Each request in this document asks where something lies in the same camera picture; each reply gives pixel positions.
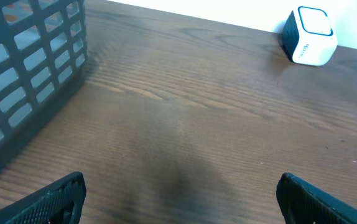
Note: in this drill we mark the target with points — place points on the dark grey plastic basket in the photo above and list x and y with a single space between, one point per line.
43 49

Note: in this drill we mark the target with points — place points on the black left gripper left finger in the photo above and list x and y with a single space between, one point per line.
59 202

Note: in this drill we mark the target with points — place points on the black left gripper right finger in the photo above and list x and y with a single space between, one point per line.
301 202

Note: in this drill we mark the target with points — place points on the white barcode scanner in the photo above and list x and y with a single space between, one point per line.
307 36

